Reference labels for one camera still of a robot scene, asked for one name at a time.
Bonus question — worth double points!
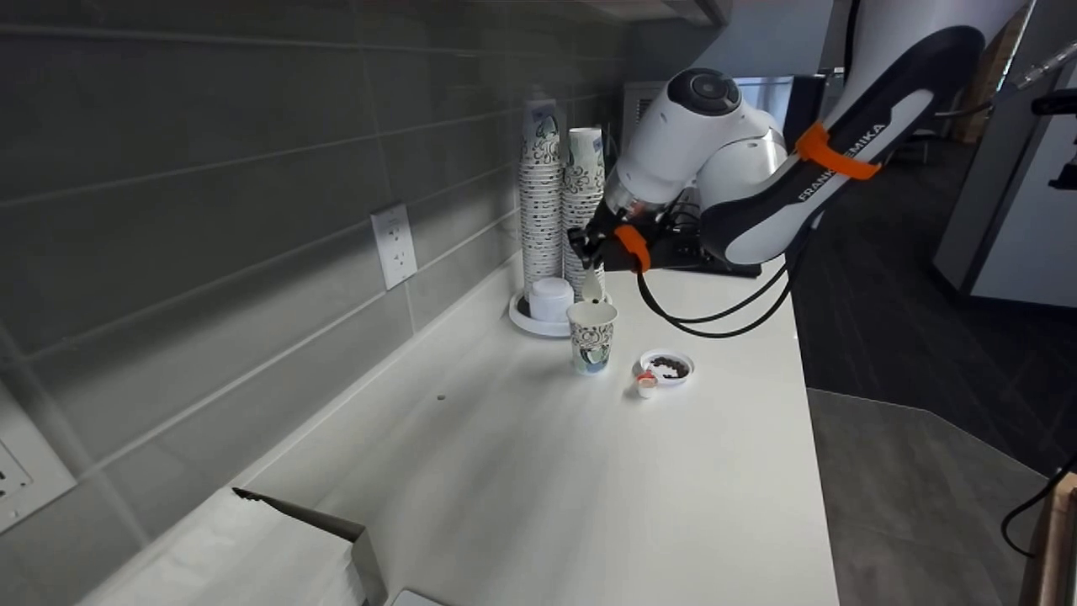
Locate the patterned paper cup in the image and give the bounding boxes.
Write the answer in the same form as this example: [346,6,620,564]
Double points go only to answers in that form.
[570,304,616,373]

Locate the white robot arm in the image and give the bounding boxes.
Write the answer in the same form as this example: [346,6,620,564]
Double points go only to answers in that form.
[570,0,1026,274]

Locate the red creamer pod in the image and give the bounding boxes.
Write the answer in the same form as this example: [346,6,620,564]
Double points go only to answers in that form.
[632,373,657,401]

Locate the grey open cardboard box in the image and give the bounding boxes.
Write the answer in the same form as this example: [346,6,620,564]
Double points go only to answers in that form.
[228,484,450,606]

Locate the stack of white lids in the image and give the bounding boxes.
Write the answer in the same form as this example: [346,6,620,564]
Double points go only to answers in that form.
[530,275,572,322]

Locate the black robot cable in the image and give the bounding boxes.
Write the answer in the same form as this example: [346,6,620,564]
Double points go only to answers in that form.
[632,212,822,345]

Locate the tall stack of paper cups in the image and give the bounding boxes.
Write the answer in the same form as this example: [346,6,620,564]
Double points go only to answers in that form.
[518,98,561,282]

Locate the white round tray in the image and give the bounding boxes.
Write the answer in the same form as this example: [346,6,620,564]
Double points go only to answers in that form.
[504,291,578,345]

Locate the black power cable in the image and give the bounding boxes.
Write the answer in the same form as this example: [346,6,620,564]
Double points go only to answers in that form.
[1000,452,1077,564]

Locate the white plastic lid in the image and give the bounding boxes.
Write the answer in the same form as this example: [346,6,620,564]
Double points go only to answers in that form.
[632,350,693,389]

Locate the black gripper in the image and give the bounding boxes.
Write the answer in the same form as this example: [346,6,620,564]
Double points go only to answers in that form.
[570,207,653,274]

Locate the dark beans in lid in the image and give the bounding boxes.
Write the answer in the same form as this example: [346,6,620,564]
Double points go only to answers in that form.
[653,357,689,377]

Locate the white wall outlet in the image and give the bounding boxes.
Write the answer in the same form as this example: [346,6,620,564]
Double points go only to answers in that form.
[370,207,419,285]

